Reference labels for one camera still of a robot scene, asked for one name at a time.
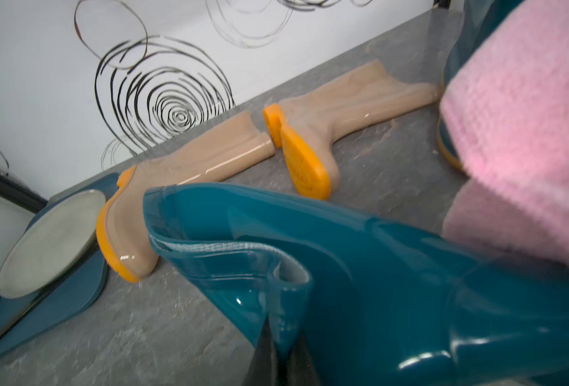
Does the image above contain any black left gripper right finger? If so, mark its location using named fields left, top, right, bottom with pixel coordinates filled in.
left=285, top=337, right=321, bottom=386

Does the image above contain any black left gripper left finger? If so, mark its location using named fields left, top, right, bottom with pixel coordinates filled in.
left=242, top=320, right=277, bottom=386

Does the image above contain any green rubber boot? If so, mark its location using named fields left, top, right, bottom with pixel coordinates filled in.
left=143, top=183, right=569, bottom=385
left=437, top=0, right=522, bottom=174

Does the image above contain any pink microfiber cloth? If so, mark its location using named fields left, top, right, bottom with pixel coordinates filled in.
left=440, top=1, right=569, bottom=266

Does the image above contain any beige rubber boot left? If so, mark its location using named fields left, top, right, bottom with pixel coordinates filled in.
left=95, top=110, right=276, bottom=284

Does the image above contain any beige rubber boot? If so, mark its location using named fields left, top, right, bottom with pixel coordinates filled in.
left=263, top=60, right=440, bottom=200
left=95, top=110, right=276, bottom=284

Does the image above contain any beige rubber boot right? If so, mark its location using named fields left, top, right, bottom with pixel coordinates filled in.
left=263, top=60, right=440, bottom=200

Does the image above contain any grey round plate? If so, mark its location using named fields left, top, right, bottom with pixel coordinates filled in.
left=0, top=190, right=106, bottom=299

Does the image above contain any teal rectangular tray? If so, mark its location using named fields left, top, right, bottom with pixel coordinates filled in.
left=0, top=172, right=121, bottom=367

